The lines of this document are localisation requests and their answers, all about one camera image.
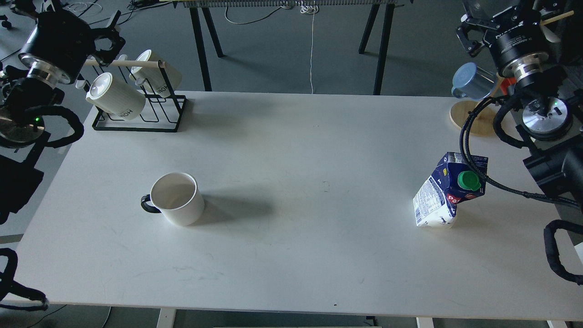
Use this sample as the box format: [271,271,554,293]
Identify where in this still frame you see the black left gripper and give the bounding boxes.
[19,10,126,84]

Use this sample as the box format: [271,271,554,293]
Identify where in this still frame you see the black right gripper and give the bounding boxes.
[456,0,548,77]

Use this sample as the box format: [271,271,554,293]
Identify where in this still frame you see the blue white milk carton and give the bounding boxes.
[413,152,489,228]

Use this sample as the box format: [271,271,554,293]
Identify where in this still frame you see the white mug black handle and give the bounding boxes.
[140,172,205,226]

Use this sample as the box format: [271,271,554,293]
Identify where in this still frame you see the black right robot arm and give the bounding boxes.
[452,0,582,209]

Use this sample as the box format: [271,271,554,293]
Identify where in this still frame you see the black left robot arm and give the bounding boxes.
[1,3,125,224]

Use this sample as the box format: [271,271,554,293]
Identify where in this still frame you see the blue mug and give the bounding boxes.
[450,62,497,101]

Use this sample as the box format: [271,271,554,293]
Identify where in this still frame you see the white ribbed mug front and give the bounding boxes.
[86,72,146,121]

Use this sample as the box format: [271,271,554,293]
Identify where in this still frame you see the white ribbed mug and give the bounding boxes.
[129,49,183,98]
[86,72,146,121]

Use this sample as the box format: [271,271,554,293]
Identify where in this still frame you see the orange mug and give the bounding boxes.
[500,77,517,94]

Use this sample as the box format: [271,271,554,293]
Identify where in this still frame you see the white ribbed mug rear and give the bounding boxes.
[129,49,183,98]

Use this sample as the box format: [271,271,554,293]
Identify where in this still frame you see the wooden mug tree stand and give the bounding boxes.
[465,1,574,123]

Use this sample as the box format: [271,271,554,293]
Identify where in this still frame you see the black trestle table legs left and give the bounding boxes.
[189,7,225,92]

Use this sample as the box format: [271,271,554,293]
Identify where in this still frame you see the black trestle table legs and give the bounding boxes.
[358,4,395,96]
[189,7,225,92]

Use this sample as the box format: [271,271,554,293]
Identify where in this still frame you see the black trestle table legs right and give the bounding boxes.
[358,4,395,96]

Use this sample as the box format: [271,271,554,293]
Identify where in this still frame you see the black wire mug rack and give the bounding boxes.
[75,56,187,133]

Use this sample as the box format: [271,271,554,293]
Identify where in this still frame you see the white hanging cord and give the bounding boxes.
[301,5,318,94]

